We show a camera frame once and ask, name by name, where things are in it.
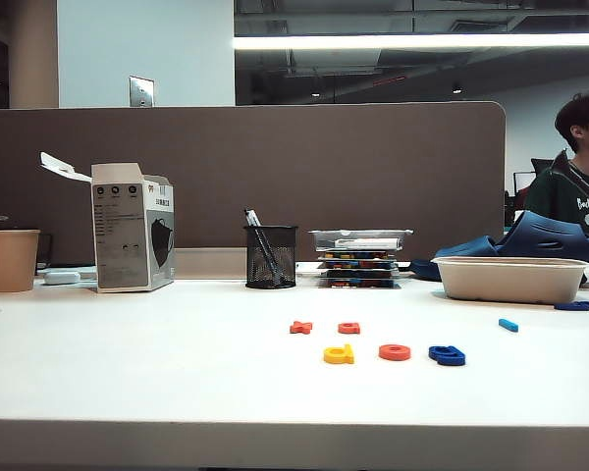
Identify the yellow letter d magnet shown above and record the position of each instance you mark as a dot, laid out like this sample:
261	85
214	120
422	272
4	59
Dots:
338	359

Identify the orange letter o magnet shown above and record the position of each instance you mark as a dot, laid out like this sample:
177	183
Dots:
394	356

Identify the dark blue letter g magnet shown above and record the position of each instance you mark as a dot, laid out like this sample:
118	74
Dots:
451	361

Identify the letter magnet pack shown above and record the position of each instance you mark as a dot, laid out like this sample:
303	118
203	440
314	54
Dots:
358	284
358	274
358	265
358	255

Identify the orange letter x magnet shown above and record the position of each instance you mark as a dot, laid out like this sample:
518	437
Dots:
300	327

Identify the orange letter a magnet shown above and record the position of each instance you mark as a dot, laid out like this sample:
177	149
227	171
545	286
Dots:
348	329

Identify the light blue letter l magnet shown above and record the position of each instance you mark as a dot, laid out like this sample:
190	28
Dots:
509	325

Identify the dark blue wide letter magnet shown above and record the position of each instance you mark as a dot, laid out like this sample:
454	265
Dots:
569	306

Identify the black mesh pen holder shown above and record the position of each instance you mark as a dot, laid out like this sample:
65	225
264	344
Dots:
270	265

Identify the black white pen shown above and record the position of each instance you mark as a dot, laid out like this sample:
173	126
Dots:
251	218

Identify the clear plastic tray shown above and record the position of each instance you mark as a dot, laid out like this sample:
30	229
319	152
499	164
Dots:
358	240

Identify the brown desk partition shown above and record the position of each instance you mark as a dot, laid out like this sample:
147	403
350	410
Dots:
275	172

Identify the white grey face mask box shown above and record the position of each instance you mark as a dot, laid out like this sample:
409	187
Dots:
123	235

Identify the long ceiling light strip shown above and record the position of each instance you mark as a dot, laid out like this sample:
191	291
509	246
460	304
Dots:
324	41

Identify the beige pulp food container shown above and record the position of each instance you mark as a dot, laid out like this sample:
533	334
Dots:
510	284

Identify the dark blue clog with holes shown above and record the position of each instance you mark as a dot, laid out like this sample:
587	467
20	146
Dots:
535	235

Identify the brown paper cup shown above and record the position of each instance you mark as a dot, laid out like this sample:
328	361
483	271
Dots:
12	262

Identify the beige partition base rail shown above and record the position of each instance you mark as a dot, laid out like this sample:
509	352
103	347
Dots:
206	265

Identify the metal wall switch plate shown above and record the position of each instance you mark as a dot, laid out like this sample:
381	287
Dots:
142	92

